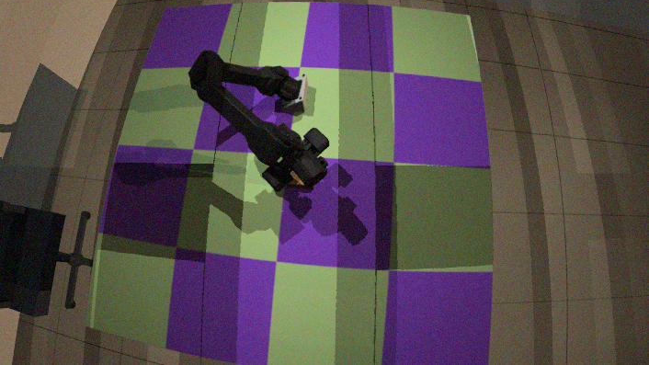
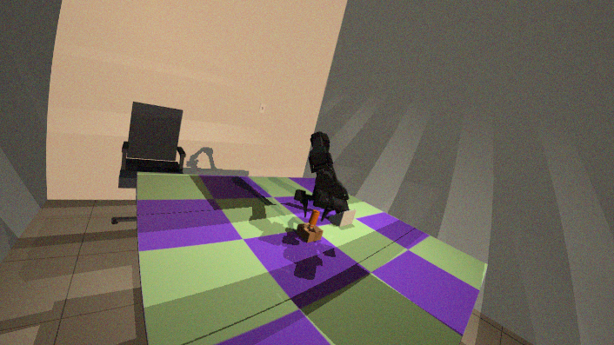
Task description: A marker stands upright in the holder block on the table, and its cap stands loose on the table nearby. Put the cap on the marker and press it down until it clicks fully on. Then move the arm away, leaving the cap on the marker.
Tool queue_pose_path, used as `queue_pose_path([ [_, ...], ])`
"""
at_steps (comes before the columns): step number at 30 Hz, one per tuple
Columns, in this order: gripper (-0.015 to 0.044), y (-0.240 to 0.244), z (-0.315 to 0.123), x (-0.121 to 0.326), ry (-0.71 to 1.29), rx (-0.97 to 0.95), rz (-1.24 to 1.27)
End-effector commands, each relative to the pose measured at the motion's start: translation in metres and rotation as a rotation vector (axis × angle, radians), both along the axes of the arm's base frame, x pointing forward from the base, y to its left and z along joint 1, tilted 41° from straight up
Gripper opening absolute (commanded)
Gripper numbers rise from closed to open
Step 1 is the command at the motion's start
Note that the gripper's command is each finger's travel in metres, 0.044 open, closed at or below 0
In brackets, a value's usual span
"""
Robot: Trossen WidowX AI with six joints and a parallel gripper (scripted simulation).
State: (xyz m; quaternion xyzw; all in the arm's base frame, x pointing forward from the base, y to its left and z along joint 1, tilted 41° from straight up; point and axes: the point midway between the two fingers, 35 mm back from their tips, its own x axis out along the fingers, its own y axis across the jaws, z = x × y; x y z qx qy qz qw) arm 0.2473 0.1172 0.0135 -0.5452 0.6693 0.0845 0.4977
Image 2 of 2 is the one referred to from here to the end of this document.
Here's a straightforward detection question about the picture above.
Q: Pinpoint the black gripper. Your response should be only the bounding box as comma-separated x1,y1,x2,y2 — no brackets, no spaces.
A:
294,184,344,222

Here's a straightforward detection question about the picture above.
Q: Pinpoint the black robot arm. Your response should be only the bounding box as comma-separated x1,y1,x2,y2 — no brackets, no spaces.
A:
309,131,350,214

